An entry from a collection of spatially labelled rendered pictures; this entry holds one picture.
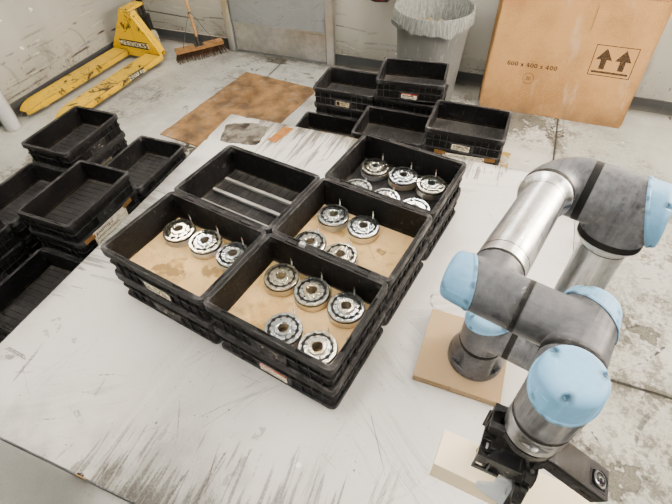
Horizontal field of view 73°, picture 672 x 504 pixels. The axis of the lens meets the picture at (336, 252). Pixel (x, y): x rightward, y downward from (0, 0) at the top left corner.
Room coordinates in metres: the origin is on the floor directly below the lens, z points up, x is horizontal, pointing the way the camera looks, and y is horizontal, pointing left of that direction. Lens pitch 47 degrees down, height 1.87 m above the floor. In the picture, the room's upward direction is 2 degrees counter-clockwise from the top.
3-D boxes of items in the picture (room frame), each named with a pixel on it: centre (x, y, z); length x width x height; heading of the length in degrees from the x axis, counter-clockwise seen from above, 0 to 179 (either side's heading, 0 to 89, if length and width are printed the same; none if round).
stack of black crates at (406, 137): (2.22, -0.35, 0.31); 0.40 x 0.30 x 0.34; 67
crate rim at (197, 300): (0.94, 0.45, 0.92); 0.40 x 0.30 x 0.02; 57
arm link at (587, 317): (0.31, -0.29, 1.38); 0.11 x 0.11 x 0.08; 54
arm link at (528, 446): (0.22, -0.24, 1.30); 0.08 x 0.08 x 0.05
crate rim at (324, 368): (0.73, 0.11, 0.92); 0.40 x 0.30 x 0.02; 57
